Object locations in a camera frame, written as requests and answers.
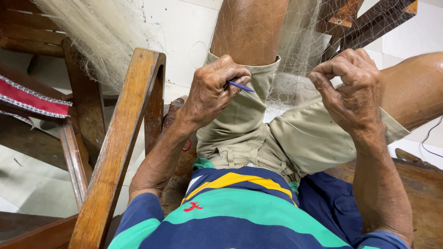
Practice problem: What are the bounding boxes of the person's right hand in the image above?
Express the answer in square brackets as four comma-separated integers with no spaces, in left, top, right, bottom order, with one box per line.
[308,48,385,136]

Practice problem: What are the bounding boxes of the person's left hand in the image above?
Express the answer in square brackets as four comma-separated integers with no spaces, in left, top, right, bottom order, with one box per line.
[179,55,252,130]

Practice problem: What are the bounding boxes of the blue netting needle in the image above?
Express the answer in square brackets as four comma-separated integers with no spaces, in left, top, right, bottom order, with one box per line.
[227,80,255,93]

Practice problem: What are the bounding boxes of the pale fishing net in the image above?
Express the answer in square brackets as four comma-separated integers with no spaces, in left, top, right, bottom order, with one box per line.
[33,0,443,133]

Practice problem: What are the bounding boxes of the person's right leg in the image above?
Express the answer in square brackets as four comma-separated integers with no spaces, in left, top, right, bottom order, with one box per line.
[378,52,443,132]

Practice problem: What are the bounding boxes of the person's leg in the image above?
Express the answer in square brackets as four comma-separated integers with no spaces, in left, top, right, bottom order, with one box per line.
[378,52,443,132]
[210,0,290,67]

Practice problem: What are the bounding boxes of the khaki shorts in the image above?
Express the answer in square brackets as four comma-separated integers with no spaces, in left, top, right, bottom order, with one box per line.
[195,51,411,184]

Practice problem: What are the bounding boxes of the person's left leg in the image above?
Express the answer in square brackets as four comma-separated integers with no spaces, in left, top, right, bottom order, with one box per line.
[210,0,290,67]

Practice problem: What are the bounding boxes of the brown wooden armchair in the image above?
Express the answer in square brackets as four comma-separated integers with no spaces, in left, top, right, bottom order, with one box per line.
[0,48,443,249]

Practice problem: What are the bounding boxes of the striped blue green shirt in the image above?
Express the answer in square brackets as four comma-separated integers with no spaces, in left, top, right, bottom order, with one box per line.
[108,157,411,249]

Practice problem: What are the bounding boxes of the red cushion with silver trim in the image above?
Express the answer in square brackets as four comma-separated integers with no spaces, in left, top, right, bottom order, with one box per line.
[0,74,73,127]

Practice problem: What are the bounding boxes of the dark wooden chair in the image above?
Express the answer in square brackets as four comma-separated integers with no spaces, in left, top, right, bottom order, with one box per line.
[0,0,108,211]

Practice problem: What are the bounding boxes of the wooden furniture frame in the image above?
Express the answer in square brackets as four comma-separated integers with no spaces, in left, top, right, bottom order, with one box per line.
[317,0,419,63]

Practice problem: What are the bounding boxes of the thin black cable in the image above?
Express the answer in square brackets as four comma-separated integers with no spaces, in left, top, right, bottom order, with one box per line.
[421,116,443,159]

